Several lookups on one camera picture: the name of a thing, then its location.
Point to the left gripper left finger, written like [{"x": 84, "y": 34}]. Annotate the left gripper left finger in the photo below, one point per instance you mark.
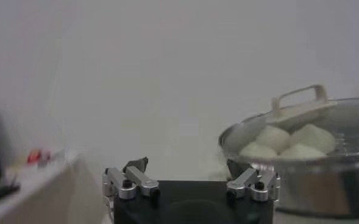
[{"x": 138, "y": 179}]

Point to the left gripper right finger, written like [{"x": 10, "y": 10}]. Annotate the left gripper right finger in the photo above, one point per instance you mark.
[{"x": 247, "y": 182}]

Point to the white steamed baozi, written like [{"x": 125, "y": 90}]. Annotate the white steamed baozi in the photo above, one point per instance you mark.
[
  {"x": 272, "y": 138},
  {"x": 301, "y": 151},
  {"x": 314, "y": 137},
  {"x": 257, "y": 151}
]

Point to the round glass pot lid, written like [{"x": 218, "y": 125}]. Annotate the round glass pot lid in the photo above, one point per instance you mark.
[{"x": 301, "y": 117}]

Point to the stainless steel steamer basket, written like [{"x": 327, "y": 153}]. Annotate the stainless steel steamer basket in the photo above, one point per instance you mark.
[{"x": 325, "y": 185}]

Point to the white electric cooking pot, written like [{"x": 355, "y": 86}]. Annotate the white electric cooking pot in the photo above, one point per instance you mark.
[{"x": 319, "y": 219}]

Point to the white side table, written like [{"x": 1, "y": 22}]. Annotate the white side table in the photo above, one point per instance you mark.
[{"x": 39, "y": 188}]

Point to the red yellow small items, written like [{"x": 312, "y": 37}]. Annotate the red yellow small items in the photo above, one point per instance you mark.
[{"x": 34, "y": 156}]

